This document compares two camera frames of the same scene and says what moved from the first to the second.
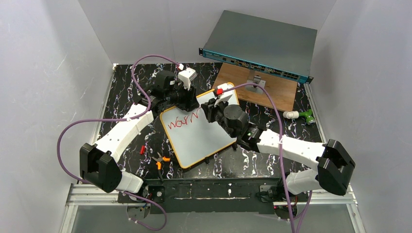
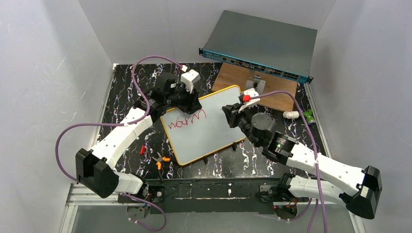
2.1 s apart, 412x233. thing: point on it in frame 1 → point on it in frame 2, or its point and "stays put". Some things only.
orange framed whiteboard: [193, 138] stays put
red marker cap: [142, 151] stays put
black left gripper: [186, 97] stays put
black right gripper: [212, 111] → [233, 114]
